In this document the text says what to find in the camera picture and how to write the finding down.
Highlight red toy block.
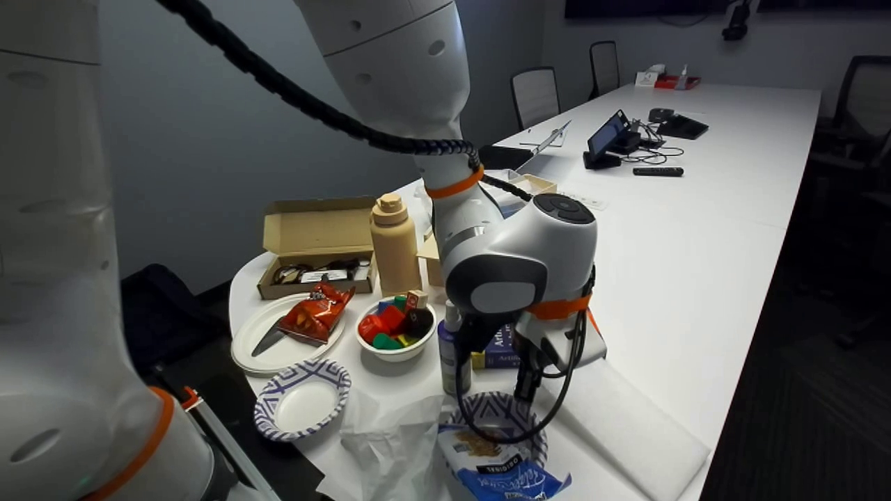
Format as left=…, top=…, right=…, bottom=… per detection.
left=360, top=312, right=409, bottom=344

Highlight black wall mounted camera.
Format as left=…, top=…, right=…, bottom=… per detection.
left=720, top=0, right=761, bottom=45

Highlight blue patterned paper plate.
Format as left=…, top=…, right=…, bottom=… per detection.
left=251, top=357, right=354, bottom=445
left=439, top=390, right=551, bottom=468

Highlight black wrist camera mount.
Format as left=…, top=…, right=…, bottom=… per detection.
left=452, top=308, right=489, bottom=376

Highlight blue book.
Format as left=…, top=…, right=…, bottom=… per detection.
left=468, top=318, right=613, bottom=374

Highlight knife with black handle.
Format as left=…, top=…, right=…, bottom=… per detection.
left=247, top=312, right=292, bottom=360

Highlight white bowl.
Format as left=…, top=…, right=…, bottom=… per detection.
left=351, top=293, right=439, bottom=365

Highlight tan plastic bottle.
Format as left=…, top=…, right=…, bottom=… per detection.
left=368, top=189, right=425, bottom=298

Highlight phone on black stand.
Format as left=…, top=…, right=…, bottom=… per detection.
left=581, top=105, right=645, bottom=172

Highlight black pouch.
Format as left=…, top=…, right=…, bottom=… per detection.
left=645, top=105, right=713, bottom=144

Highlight black corrugated cable hose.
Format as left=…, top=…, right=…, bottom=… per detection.
left=154, top=0, right=480, bottom=158

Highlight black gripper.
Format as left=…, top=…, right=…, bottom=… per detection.
left=505, top=318, right=563, bottom=410

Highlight black office chair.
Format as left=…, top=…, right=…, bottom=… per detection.
left=812, top=54, right=891, bottom=189

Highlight red and white boxes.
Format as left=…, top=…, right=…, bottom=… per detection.
left=631, top=62, right=705, bottom=94

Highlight thin black charging cable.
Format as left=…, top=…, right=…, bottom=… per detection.
left=627, top=140, right=691, bottom=169

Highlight red snack bag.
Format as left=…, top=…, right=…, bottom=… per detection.
left=279, top=280, right=356, bottom=349

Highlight white slanted bar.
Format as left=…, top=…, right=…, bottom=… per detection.
left=179, top=385, right=283, bottom=501

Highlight black remote stick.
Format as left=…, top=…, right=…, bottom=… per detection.
left=629, top=163, right=688, bottom=180

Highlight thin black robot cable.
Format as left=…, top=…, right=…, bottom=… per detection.
left=448, top=265, right=598, bottom=445

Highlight white foam block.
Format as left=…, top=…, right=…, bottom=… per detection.
left=534, top=339, right=713, bottom=501

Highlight black bag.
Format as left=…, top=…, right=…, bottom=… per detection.
left=116, top=261, right=244, bottom=439

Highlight open cardboard box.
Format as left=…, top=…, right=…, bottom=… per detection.
left=255, top=198, right=381, bottom=303

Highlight flat black tablet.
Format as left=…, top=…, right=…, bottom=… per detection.
left=475, top=143, right=538, bottom=172

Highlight blue cookie snack bag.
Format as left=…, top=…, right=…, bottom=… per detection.
left=435, top=422, right=577, bottom=501

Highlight crumpled clear plastic bag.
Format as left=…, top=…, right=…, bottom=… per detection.
left=333, top=403, right=452, bottom=501

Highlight grey mesh office chair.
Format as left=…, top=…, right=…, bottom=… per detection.
left=588, top=40, right=623, bottom=98
left=507, top=65, right=563, bottom=130

